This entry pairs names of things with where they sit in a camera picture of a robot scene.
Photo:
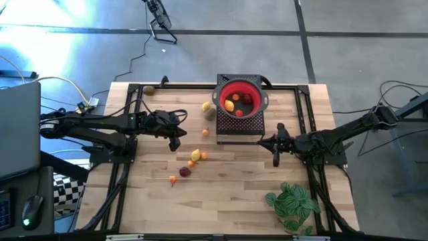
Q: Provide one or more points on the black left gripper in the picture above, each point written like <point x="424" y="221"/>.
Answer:
<point x="174" y="145"/>

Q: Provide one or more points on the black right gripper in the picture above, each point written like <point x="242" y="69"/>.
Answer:
<point x="281" y="129"/>

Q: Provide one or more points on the brown kiwi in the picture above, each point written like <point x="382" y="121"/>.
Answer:
<point x="148" y="90"/>

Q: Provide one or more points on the red collapsible colander bowl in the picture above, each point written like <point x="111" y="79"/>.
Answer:
<point x="222" y="90"/>

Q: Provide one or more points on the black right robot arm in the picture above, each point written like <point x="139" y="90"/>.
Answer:
<point x="351" y="134"/>

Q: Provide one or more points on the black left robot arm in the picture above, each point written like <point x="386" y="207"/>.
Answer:
<point x="83" y="125"/>

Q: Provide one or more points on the olive green round fruit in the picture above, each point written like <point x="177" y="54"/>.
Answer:
<point x="210" y="114"/>

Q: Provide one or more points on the orange pear-shaped fruit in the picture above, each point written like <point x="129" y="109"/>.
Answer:
<point x="172" y="180"/>

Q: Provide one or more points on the black perforated metal shelf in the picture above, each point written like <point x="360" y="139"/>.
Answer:
<point x="240" y="129"/>

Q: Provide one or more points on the green striped leaf plant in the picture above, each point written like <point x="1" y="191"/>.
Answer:
<point x="294" y="204"/>

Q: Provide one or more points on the plug adapter with yellow plug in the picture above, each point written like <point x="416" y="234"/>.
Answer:
<point x="87" y="103"/>

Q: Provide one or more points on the black floor fan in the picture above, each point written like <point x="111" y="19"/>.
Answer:
<point x="160" y="16"/>

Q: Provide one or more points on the black white checkered mat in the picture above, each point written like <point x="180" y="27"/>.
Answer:
<point x="68" y="192"/>

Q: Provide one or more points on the blue-grey leg workbench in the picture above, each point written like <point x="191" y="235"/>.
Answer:
<point x="408" y="140"/>

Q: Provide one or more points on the dark low desk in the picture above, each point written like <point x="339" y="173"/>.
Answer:
<point x="47" y="187"/>

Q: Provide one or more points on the black computer mouse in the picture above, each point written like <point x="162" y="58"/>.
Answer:
<point x="31" y="212"/>

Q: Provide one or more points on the black power strip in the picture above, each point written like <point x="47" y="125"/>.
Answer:
<point x="16" y="74"/>

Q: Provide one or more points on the black computer keyboard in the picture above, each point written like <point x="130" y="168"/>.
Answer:
<point x="5" y="211"/>

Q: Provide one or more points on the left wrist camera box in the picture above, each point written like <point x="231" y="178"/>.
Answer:
<point x="165" y="120"/>

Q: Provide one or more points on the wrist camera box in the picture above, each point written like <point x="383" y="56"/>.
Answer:
<point x="295" y="144"/>
<point x="165" y="120"/>

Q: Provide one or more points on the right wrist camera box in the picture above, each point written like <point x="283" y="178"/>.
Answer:
<point x="295" y="144"/>

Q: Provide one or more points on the black frame clamp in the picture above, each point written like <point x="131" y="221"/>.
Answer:
<point x="267" y="82"/>
<point x="164" y="81"/>

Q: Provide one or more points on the black aluminium table frame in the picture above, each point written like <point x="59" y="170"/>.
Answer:
<point x="133" y="100"/>

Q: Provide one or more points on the silver aluminium bracket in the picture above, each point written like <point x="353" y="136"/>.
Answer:
<point x="312" y="238"/>
<point x="123" y="238"/>

